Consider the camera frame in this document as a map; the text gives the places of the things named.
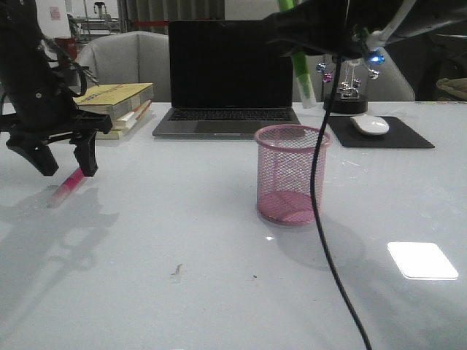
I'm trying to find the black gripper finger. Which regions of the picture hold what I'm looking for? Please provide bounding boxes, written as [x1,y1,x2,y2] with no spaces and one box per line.
[6,137,58,176]
[73,131,99,177]

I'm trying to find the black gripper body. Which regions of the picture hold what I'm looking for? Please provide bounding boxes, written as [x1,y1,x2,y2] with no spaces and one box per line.
[263,1,466,59]
[1,72,112,143]

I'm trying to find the green highlighter pen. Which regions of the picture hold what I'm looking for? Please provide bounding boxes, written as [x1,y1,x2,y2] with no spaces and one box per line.
[281,15,316,109]

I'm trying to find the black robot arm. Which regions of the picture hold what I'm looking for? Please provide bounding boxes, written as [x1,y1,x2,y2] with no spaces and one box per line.
[1,1,112,176]

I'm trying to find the pink mesh pen holder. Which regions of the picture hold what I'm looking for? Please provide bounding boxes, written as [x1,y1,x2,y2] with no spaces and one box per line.
[254,124,320,226]

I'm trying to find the pink highlighter pen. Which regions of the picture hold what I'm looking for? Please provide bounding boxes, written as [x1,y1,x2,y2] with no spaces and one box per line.
[47,168,85,209]

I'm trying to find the bottom yellow book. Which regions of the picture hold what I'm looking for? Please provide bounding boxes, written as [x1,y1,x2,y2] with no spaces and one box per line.
[95,109,151,141]

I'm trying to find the yellow book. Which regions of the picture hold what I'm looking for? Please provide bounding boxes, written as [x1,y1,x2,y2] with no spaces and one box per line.
[74,83,154,120]
[95,109,151,141]

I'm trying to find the middle white book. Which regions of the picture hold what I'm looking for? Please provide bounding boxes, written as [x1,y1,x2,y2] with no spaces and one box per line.
[112,100,152,130]

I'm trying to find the right grey armchair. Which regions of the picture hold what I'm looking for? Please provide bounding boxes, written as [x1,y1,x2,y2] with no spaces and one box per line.
[306,50,415,102]

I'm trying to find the grey armchair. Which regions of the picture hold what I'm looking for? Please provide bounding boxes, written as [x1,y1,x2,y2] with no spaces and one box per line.
[306,50,415,102]
[77,31,171,102]

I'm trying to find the top yellow book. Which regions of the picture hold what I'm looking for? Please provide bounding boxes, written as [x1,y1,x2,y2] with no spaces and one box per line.
[74,83,154,120]

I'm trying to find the ferris wheel desk ornament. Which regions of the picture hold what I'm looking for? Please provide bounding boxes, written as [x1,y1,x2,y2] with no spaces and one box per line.
[331,51,385,114]

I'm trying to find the red bin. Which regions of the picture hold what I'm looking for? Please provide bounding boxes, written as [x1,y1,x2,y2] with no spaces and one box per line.
[54,36,78,60]

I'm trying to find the white computer mouse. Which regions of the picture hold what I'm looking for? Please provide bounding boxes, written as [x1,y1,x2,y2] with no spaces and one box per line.
[350,114,390,136]

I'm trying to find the left grey armchair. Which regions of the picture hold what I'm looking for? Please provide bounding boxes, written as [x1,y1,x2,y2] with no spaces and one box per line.
[77,31,171,102]

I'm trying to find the black mouse pad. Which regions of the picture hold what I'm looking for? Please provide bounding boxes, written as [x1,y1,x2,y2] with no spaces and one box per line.
[328,116,435,149]

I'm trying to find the grey laptop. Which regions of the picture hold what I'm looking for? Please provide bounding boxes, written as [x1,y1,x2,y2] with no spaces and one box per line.
[153,20,298,139]

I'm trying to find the red barrier belt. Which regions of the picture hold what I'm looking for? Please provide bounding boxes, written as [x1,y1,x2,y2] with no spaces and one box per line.
[131,20,169,27]

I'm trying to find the white cable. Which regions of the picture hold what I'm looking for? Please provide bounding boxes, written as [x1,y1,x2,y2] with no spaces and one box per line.
[366,0,417,50]

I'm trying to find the black cable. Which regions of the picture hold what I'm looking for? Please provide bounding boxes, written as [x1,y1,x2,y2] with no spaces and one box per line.
[310,54,374,350]

